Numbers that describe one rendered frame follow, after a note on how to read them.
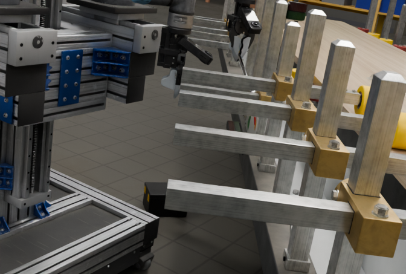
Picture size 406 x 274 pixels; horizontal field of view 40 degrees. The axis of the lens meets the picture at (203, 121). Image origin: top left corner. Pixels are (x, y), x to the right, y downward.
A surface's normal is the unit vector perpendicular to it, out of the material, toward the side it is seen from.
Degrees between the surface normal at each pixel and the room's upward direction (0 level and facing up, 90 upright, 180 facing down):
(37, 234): 0
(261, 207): 90
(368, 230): 90
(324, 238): 0
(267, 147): 90
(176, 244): 0
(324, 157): 90
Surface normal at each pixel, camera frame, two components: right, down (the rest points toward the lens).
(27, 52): 0.83, 0.27
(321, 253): 0.15, -0.95
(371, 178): 0.01, 0.29
